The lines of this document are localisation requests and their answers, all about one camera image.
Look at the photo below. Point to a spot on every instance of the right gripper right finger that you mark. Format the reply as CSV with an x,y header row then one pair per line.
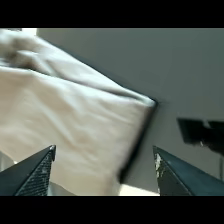
x,y
183,178

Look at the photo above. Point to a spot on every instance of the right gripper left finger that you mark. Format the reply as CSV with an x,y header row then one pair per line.
x,y
28,178

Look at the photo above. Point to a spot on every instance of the brown shirt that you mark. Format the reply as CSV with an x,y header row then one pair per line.
x,y
73,116

